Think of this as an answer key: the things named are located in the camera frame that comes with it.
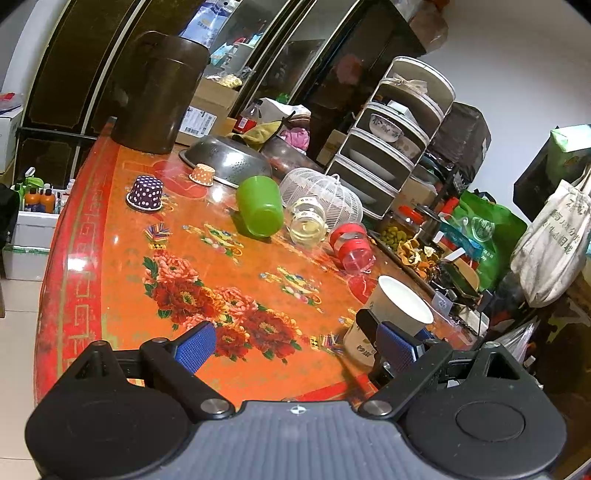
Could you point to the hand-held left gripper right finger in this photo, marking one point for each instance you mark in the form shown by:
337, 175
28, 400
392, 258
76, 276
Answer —
396, 346

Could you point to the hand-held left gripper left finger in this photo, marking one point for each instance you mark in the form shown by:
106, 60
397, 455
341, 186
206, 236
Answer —
196, 347

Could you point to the green plastic cup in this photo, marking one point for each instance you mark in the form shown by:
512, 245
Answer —
259, 206

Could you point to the white paper cup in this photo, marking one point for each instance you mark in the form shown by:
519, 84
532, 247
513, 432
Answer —
392, 309

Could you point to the red plastic cup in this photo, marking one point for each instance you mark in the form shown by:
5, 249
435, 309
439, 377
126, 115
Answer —
353, 249

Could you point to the purple polka dot cup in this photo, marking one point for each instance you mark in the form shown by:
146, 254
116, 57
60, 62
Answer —
145, 193

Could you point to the orange polka dot cup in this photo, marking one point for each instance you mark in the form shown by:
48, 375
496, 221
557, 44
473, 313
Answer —
202, 174

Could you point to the pile of orange peels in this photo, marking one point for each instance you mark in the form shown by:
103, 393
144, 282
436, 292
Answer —
413, 254

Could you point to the red lid pickle jar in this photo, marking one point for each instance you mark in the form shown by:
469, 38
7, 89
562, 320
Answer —
400, 228

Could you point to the green shopping bag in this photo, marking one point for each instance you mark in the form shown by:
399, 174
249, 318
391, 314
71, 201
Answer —
489, 235

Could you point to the clear glass jar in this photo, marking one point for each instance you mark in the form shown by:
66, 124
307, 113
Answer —
307, 224

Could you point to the white tote bag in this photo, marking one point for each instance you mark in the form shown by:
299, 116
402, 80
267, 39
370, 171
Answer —
549, 240

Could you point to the metal colander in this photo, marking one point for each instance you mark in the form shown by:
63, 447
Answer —
226, 157

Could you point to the white stacked dish rack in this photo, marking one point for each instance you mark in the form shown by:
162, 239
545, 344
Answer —
392, 152

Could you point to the white foam box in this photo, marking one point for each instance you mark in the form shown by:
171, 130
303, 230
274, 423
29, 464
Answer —
27, 244

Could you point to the orange bottle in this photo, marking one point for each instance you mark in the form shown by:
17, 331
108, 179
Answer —
32, 199
47, 201

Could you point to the dark metal pan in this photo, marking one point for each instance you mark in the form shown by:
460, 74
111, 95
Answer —
291, 158

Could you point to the black box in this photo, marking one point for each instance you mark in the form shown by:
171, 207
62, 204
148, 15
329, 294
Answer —
538, 182

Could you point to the white patterned bowl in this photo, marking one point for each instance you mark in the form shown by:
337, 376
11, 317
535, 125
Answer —
385, 127

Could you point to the black textured bag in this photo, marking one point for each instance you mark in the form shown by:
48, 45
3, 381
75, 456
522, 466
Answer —
461, 134

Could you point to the yellow green cloth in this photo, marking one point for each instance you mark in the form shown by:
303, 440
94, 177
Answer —
261, 132

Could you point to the red label plastic bottle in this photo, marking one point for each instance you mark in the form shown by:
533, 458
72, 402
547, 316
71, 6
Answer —
244, 121

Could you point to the pink cloth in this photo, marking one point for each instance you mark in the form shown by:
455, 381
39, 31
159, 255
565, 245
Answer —
295, 137

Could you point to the dark brown tall container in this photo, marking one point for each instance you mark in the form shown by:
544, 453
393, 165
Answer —
157, 92

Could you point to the green white package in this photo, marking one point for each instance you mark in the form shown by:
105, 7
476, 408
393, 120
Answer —
570, 145

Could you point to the white cardboard box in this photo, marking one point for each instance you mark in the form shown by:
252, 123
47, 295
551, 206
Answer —
8, 129

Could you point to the dark wooden cabinet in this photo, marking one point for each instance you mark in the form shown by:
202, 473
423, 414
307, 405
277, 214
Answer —
286, 50

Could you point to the brown sack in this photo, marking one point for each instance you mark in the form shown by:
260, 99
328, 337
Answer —
431, 27

